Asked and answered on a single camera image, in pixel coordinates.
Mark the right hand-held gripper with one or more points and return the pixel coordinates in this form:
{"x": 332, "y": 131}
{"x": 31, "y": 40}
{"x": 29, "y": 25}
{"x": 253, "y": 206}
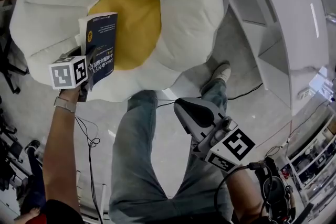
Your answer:
{"x": 231, "y": 147}

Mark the tall black office chair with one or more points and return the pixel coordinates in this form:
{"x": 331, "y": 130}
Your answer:
{"x": 10, "y": 68}

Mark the dark blue book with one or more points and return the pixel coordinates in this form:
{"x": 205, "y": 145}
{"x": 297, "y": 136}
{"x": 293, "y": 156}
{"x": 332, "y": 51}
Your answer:
{"x": 101, "y": 42}

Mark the person's black shirt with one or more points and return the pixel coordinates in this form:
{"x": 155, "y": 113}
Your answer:
{"x": 65, "y": 213}

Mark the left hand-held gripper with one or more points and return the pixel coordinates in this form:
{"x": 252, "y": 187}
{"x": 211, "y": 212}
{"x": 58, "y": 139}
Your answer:
{"x": 67, "y": 73}

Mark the person's right forearm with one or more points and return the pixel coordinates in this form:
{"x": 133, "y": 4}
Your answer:
{"x": 244, "y": 191}

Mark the person's right leg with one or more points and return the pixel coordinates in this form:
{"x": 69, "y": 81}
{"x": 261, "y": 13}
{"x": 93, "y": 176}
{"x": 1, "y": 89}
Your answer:
{"x": 199, "y": 191}

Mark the white remote control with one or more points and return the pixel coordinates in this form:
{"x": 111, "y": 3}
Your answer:
{"x": 305, "y": 93}

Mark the person's left forearm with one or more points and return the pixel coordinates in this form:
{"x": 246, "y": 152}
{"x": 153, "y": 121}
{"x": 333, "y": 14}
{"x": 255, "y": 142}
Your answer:
{"x": 59, "y": 152}

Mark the black waist-worn device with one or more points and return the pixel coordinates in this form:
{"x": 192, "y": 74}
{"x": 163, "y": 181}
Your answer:
{"x": 275, "y": 186}

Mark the white flower-shaped floor cushion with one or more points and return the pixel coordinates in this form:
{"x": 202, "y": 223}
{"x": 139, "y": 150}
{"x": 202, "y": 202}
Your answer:
{"x": 189, "y": 21}

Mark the person's leg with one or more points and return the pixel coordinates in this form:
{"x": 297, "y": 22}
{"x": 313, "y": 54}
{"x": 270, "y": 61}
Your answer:
{"x": 199, "y": 191}
{"x": 141, "y": 152}

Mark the person's right shoe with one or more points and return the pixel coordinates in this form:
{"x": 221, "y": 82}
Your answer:
{"x": 221, "y": 73}

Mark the white low table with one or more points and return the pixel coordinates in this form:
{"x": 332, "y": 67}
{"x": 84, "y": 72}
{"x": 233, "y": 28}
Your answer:
{"x": 294, "y": 21}

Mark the person's left leg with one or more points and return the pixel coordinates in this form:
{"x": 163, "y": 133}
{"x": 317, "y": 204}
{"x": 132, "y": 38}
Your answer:
{"x": 141, "y": 152}

